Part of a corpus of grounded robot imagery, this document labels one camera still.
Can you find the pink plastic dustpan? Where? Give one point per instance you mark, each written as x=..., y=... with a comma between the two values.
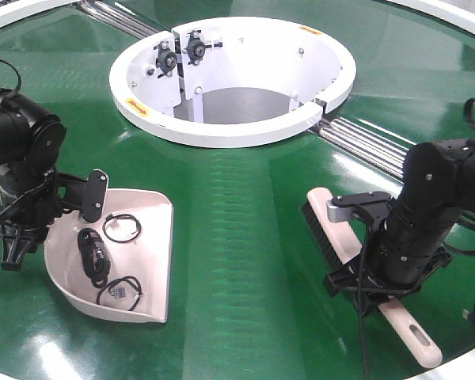
x=136, y=228

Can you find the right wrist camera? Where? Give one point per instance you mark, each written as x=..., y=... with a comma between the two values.
x=366, y=206

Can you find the steel rollers right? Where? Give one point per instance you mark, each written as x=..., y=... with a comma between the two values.
x=383, y=149

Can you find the pink hand brush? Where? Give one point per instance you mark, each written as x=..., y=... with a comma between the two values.
x=347, y=246

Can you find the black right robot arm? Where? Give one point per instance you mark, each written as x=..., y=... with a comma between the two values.
x=439, y=184

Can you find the left black bearing mount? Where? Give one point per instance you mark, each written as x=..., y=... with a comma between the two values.
x=166, y=60

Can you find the right black bearing mount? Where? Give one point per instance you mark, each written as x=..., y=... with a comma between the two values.
x=196, y=47

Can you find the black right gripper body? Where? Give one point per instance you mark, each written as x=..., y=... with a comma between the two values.
x=399, y=256

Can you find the white outer rim left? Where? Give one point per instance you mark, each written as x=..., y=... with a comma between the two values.
x=19, y=10

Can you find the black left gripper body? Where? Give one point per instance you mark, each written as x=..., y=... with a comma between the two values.
x=36, y=201

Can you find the steel rollers top left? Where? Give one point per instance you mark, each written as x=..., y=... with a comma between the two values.
x=118, y=18

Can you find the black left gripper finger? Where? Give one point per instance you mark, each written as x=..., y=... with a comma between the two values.
x=17, y=241

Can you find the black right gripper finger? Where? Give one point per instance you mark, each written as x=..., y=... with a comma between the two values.
x=345, y=278

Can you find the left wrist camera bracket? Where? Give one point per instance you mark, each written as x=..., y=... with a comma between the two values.
x=93, y=198

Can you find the white rim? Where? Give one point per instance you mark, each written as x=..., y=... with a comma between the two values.
x=452, y=14
x=19, y=10

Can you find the white outer rim right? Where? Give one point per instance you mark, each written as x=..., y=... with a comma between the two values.
x=452, y=14

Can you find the steel rollers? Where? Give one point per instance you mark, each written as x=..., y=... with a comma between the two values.
x=383, y=149
x=118, y=18

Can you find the black bearing mount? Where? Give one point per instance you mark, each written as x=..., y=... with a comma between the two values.
x=166, y=60
x=196, y=47

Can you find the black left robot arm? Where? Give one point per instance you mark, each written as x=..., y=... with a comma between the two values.
x=30, y=136

